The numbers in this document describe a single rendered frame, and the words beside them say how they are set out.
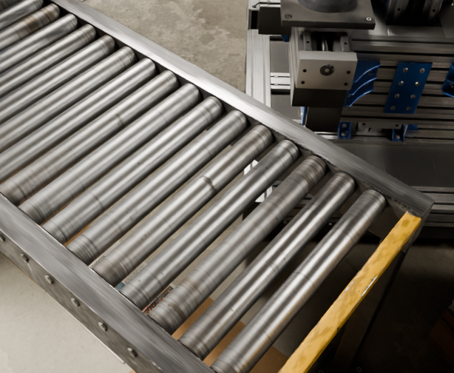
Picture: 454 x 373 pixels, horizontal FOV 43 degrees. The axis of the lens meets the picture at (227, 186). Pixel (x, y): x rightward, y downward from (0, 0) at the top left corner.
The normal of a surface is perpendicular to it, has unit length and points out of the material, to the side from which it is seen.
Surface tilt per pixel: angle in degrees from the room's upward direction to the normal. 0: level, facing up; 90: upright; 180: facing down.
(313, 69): 90
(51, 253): 0
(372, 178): 0
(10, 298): 0
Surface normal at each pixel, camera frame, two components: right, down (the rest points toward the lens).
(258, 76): 0.02, -0.64
